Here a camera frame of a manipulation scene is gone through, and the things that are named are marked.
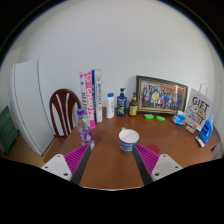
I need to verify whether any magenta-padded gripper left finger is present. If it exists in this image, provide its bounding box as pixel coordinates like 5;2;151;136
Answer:
40;143;92;186

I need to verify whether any clear purple-capped water bottle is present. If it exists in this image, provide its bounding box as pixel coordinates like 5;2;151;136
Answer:
76;108;96;151

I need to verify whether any amber pump bottle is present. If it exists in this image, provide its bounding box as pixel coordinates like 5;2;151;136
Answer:
128;92;139;117

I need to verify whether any small beige snack packet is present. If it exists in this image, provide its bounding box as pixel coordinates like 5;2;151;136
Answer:
185;123;197;135

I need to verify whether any dark blue pump bottle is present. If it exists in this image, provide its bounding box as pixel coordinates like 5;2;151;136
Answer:
116;87;128;118

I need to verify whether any pink shuttlecock tube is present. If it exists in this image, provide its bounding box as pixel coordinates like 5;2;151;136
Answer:
79;70;97;130

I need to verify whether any blue detergent bottle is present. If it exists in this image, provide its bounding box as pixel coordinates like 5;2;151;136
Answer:
198;113;215;145

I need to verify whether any white paper gift bag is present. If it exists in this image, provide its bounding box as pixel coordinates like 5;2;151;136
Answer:
184;83;214;131

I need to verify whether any dark wooden chair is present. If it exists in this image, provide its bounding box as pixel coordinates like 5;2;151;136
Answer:
49;88;83;140

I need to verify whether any blue starry-print paper cup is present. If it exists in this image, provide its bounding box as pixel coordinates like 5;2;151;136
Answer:
118;128;140;155

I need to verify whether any white green-blue shuttlecock tube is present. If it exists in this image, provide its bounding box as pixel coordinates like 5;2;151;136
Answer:
90;68;104;123

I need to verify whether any flat round red coaster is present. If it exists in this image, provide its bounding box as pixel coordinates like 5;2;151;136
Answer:
145;143;161;155

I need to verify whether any white refrigerator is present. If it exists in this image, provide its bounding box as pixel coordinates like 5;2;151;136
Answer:
8;59;56;157

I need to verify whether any green crate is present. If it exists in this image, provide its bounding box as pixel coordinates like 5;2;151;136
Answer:
0;105;20;155

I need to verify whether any white blue-capped lotion bottle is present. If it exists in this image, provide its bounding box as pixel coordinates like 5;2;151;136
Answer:
106;92;115;119

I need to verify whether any framed group photo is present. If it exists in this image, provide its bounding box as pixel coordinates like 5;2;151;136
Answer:
135;75;189;116

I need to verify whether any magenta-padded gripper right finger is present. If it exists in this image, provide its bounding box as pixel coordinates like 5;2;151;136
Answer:
131;143;184;186

